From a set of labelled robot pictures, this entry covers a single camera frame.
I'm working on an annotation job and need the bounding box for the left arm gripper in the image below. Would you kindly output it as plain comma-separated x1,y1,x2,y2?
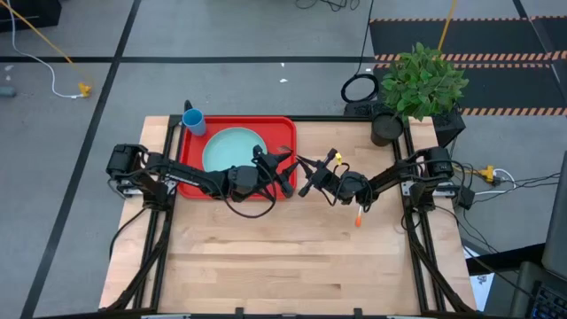
252,144,300,199

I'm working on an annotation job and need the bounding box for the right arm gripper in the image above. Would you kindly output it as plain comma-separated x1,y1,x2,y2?
295,148,343,198

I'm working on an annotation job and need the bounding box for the teal round plate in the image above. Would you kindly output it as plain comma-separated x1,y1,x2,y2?
201,127,268,174

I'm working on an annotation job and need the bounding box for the blue plastic cup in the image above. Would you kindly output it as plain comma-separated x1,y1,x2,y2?
182,107,207,137

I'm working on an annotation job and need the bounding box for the red plastic tray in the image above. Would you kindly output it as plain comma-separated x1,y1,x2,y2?
175,115,298,201

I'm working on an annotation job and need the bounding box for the green potted plant black pot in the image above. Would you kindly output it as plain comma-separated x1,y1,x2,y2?
370,42,470,147

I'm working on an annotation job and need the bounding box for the black power adapter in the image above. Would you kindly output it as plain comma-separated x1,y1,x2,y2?
454,188,476,210

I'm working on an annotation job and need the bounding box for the white paper sheet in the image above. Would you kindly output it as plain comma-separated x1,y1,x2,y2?
468,245,496,311

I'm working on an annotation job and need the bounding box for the black mat with hazard stripes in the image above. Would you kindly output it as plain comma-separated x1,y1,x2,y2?
369,16,567,117

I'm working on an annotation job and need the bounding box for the dark laptop keyboard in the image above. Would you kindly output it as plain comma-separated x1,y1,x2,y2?
509,261,567,319

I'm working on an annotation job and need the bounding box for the dark monitor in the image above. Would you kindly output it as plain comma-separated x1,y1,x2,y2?
540,150,567,281

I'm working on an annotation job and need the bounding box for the black box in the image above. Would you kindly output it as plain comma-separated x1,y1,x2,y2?
0,0,62,33

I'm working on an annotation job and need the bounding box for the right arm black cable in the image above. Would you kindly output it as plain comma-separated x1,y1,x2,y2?
327,161,374,210

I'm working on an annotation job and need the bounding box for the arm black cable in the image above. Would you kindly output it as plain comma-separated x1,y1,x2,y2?
327,161,374,210
220,161,279,220

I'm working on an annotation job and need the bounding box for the black aluminium table frame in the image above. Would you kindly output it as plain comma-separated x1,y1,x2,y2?
99,113,478,319

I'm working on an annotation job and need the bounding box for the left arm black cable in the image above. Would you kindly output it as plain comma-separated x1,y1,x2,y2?
220,161,279,220

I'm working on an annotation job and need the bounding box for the black coiled cable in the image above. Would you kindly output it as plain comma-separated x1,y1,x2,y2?
339,0,380,104

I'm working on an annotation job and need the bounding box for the black cable tangle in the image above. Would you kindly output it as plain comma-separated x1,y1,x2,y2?
294,0,361,13

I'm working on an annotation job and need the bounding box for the white power cable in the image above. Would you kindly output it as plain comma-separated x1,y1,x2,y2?
473,167,517,196

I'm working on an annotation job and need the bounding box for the yellow cable with plug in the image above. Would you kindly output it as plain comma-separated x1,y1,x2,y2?
0,0,93,98

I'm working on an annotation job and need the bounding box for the black power cable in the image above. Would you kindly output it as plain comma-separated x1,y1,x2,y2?
495,173,562,197

